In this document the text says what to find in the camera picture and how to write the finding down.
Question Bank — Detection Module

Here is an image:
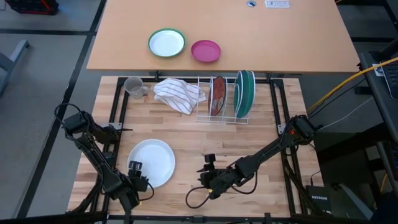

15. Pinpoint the black metal table frame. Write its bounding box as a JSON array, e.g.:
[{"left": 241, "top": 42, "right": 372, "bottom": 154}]
[{"left": 67, "top": 76, "right": 330, "bottom": 224}]

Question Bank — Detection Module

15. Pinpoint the pink plate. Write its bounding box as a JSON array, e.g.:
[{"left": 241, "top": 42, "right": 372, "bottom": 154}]
[{"left": 190, "top": 39, "right": 222, "bottom": 63}]

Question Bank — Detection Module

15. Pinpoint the grey table leg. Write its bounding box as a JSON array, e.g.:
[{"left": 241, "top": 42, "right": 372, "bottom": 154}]
[{"left": 0, "top": 39, "right": 30, "bottom": 94}]

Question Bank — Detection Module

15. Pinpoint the white plate with green rim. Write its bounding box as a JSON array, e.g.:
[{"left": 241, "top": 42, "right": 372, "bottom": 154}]
[{"left": 147, "top": 27, "right": 187, "bottom": 58}]

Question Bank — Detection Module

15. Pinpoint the white power strip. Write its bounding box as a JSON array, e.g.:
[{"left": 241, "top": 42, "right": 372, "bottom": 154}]
[{"left": 264, "top": 0, "right": 290, "bottom": 9}]

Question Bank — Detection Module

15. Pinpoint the yellow cable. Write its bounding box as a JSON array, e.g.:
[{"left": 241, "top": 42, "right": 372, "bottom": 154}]
[{"left": 307, "top": 57, "right": 398, "bottom": 113}]

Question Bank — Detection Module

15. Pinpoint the white striped dish cloth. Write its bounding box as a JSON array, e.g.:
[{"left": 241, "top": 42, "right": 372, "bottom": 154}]
[{"left": 152, "top": 77, "right": 207, "bottom": 115}]

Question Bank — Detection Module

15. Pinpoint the black laptop keyboard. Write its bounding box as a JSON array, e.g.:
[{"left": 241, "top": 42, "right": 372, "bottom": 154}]
[{"left": 381, "top": 60, "right": 398, "bottom": 100}]

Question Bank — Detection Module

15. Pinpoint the white wire dish rack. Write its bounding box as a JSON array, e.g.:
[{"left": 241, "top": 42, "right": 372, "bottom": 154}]
[{"left": 195, "top": 70, "right": 257, "bottom": 125}]

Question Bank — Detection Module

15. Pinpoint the black Netgear network switch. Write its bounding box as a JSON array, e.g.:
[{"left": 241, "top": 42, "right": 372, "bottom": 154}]
[{"left": 305, "top": 185, "right": 332, "bottom": 214}]

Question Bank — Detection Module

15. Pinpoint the large teal plate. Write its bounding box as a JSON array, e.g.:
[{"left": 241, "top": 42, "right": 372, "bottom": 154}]
[{"left": 233, "top": 70, "right": 256, "bottom": 119}]

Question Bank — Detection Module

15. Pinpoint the dark red patterned plate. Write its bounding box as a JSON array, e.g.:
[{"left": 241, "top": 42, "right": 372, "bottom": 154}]
[{"left": 207, "top": 75, "right": 228, "bottom": 117}]

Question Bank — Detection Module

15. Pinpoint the large white plate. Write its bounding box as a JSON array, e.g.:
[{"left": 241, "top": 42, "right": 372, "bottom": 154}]
[{"left": 127, "top": 138, "right": 177, "bottom": 189}]

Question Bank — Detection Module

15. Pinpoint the red and black crate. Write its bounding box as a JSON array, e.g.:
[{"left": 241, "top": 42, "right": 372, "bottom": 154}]
[{"left": 4, "top": 0, "right": 59, "bottom": 16}]

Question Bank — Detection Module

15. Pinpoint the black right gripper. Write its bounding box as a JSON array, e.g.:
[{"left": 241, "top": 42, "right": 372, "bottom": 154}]
[{"left": 196, "top": 164, "right": 242, "bottom": 198}]

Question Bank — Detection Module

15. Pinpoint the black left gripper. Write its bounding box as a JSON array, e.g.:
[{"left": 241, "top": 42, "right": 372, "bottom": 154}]
[{"left": 126, "top": 161, "right": 149, "bottom": 203}]

